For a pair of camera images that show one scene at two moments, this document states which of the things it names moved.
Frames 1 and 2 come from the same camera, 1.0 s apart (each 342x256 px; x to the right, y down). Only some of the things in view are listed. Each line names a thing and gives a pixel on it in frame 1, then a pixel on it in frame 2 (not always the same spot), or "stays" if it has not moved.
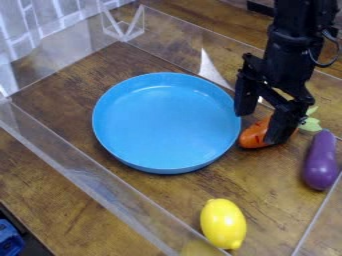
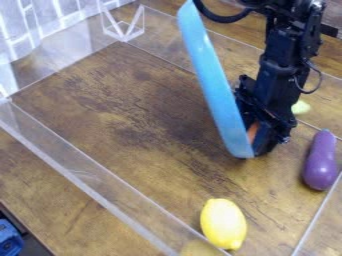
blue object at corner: (12, 244) stays
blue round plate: (166, 123) -> (213, 80)
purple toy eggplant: (322, 160) stays
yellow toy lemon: (222, 224) stays
